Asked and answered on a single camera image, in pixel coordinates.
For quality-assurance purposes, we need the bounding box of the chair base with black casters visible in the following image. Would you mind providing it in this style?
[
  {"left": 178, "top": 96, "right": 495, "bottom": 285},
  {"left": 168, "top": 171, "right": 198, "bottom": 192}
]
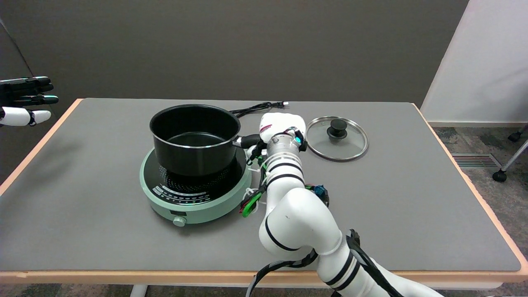
[{"left": 492, "top": 124, "right": 528, "bottom": 183}]

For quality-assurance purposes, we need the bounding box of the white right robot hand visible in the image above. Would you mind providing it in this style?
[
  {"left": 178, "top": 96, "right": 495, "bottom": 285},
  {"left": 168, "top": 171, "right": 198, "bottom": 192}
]
[{"left": 247, "top": 112, "right": 308, "bottom": 164}]

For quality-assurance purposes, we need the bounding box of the green tipped robot cable loop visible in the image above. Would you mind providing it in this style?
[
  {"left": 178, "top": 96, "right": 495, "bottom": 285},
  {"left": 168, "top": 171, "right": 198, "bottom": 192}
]
[{"left": 239, "top": 155, "right": 269, "bottom": 218}]

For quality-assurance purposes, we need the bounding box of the grey table mat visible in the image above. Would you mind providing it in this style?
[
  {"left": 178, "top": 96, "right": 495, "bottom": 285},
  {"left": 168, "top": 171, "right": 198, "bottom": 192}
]
[{"left": 0, "top": 98, "right": 521, "bottom": 272}]

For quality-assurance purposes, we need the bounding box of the floor vent grille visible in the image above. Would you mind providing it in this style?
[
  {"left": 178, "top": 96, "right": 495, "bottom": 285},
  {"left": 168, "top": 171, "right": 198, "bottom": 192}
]
[{"left": 452, "top": 153, "right": 502, "bottom": 169}]

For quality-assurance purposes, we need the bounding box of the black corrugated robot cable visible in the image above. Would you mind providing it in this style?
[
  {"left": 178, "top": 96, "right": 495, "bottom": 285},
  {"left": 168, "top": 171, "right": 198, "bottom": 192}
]
[{"left": 245, "top": 229, "right": 407, "bottom": 297}]

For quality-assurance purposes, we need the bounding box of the black soup pot with handle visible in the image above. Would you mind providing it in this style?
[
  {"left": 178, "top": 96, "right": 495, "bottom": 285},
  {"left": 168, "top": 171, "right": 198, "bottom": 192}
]
[{"left": 149, "top": 104, "right": 264, "bottom": 177}]

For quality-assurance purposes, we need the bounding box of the cable harness with blue connector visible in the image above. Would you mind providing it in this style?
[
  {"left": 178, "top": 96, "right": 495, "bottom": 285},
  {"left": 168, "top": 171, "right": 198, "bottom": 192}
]
[{"left": 305, "top": 184, "right": 330, "bottom": 207}]

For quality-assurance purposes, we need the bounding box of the black power cord with plug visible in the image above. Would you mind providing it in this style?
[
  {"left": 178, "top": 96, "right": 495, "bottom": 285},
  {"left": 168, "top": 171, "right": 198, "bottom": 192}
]
[{"left": 229, "top": 101, "right": 289, "bottom": 118}]

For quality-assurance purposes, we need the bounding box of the glass lid with black knob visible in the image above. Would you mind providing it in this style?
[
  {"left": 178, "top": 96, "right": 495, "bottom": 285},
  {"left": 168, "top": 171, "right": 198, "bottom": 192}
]
[{"left": 305, "top": 116, "right": 369, "bottom": 162}]

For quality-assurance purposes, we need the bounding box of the mint green induction cooker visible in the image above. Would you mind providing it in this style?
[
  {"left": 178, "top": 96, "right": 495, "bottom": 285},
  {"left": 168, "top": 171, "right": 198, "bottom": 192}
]
[{"left": 139, "top": 144, "right": 252, "bottom": 228}]

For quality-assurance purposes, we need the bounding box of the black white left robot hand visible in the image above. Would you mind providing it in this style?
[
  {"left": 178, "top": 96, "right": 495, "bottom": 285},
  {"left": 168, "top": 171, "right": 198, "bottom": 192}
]
[{"left": 0, "top": 76, "right": 59, "bottom": 127}]

